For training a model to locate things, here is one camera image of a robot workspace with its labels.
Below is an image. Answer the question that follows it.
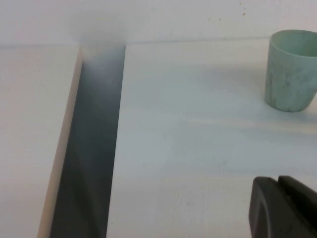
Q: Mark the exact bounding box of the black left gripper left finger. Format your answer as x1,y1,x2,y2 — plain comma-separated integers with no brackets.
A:
248,176,308,238

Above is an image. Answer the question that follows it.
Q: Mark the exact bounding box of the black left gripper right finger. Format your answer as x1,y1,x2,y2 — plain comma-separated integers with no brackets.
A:
277,175,317,238

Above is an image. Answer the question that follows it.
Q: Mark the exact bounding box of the green marbled plastic cup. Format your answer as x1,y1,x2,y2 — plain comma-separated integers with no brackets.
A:
264,29,317,113

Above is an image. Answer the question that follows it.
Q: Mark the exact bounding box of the white side table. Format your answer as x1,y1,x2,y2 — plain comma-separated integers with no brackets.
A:
0,44,84,238

